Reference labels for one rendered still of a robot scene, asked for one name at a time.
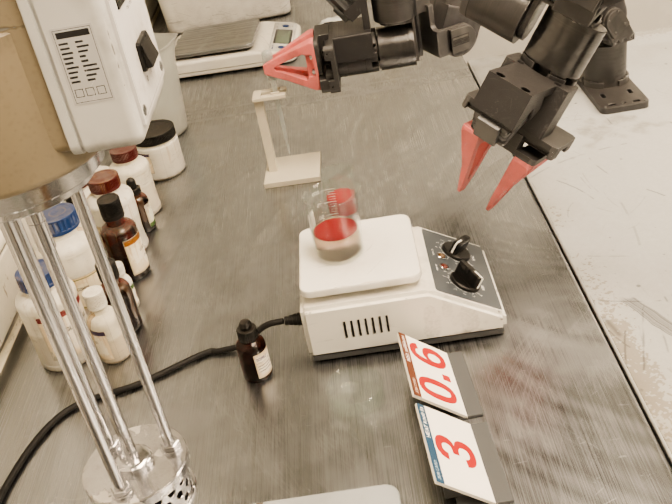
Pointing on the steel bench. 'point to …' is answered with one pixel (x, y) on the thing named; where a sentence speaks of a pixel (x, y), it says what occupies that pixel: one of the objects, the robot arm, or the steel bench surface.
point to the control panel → (455, 268)
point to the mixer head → (70, 94)
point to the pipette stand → (285, 172)
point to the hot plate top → (375, 273)
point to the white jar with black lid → (162, 150)
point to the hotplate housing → (393, 316)
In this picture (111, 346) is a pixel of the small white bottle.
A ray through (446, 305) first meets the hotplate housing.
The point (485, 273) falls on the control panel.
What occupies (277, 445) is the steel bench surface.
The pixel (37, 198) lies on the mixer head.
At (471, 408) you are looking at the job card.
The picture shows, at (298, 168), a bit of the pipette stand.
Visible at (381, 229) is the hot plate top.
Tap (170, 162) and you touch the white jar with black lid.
